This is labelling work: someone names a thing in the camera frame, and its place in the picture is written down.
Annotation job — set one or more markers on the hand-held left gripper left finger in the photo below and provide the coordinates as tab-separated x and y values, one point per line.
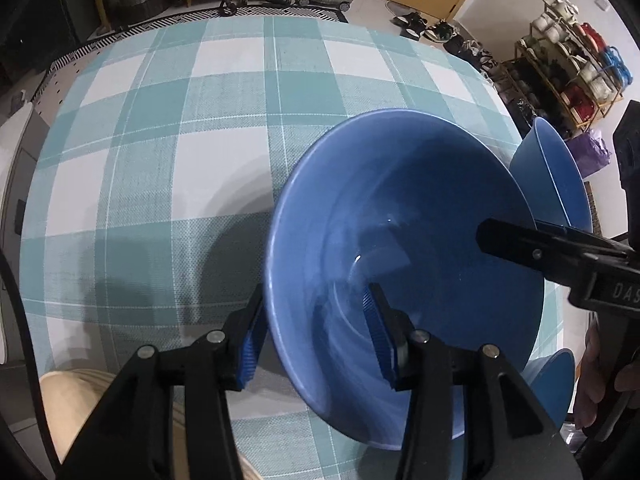
252	355

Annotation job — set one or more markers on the blue bowl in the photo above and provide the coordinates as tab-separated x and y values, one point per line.
400	210
550	380
535	170

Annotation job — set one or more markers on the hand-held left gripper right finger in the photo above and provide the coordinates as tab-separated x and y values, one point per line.
380	340

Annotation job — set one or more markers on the teal checked tablecloth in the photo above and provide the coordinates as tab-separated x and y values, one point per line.
150	160

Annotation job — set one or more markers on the purple plastic bag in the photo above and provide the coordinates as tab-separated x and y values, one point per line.
592	152

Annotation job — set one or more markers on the row of shoes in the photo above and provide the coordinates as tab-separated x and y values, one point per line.
440	32

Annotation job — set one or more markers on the gold shoe rack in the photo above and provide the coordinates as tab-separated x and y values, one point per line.
565	75

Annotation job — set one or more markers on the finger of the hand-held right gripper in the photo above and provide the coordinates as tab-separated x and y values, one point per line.
575	234
525	250

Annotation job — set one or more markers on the person's right hand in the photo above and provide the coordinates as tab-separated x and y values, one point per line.
595	375

